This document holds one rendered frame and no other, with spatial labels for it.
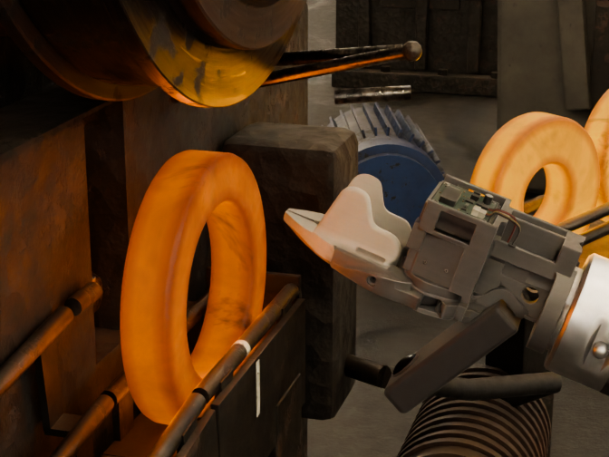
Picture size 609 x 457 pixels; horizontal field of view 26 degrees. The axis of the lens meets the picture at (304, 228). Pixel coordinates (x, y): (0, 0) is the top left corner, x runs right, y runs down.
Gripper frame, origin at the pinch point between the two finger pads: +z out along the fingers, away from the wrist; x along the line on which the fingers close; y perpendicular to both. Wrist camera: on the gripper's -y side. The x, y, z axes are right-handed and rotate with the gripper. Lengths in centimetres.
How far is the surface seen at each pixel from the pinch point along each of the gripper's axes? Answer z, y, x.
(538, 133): -13.2, 5.9, -28.3
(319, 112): 69, -102, -350
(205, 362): 1.0, -6.8, 12.1
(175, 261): 2.7, 3.6, 20.7
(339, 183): -0.6, 1.8, -7.4
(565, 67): -7, -36, -257
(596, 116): -17.5, 6.9, -38.5
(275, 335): -2.5, -4.3, 9.1
